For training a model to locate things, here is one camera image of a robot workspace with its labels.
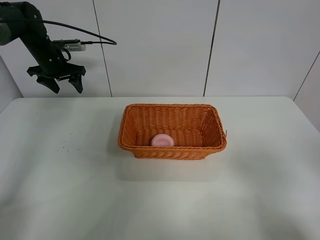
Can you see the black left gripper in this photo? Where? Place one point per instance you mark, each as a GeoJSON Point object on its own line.
{"type": "Point", "coordinates": [52, 64]}

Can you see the pink peach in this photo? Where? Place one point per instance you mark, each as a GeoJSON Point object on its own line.
{"type": "Point", "coordinates": [162, 140]}

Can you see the orange wicker basket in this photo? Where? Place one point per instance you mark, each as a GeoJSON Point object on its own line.
{"type": "Point", "coordinates": [196, 129]}

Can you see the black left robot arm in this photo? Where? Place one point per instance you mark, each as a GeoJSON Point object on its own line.
{"type": "Point", "coordinates": [22, 20]}

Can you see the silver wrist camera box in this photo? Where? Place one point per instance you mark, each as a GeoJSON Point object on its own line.
{"type": "Point", "coordinates": [71, 45]}

